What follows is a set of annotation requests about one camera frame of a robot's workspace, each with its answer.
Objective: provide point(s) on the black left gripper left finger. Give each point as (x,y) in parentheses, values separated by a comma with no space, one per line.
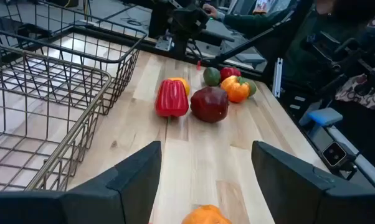
(81,205)

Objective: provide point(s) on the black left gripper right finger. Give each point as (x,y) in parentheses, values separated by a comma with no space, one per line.
(315,202)

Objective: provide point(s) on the green avocado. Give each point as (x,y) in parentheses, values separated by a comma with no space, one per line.
(253,88)
(211,76)

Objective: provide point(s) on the orange tomato green calyx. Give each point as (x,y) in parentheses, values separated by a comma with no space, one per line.
(235,90)

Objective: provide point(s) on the large red bell pepper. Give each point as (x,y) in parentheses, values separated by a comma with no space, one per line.
(172,98)

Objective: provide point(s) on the dark red apple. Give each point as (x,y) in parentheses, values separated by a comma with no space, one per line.
(209,104)

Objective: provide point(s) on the small red bell pepper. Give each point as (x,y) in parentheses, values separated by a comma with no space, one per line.
(229,73)

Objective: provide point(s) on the yellow orange citrus fruit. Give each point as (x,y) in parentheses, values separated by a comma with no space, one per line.
(184,84)

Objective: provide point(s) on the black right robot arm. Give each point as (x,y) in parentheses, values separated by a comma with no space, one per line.
(181,43)

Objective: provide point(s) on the floral patterned cloth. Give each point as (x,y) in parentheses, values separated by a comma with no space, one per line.
(362,90)

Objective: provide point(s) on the grey desk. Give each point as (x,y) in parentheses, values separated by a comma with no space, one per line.
(253,59)

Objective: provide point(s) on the person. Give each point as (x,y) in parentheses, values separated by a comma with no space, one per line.
(299,37)

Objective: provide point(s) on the red clip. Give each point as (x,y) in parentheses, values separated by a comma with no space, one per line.
(199,64)

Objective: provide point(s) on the person's hand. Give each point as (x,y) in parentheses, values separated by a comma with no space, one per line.
(210,11)

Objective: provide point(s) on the grey table-level camera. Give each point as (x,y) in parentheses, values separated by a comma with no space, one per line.
(334,154)

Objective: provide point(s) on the grey aluminium rail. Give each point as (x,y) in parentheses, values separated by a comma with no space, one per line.
(362,165)

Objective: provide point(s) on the blue grey mount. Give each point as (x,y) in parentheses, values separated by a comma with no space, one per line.
(324,116)

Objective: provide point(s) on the white metal bracket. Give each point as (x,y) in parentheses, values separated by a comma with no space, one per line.
(278,77)

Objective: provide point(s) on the silver mounting bracket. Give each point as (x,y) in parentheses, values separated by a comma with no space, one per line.
(164,43)

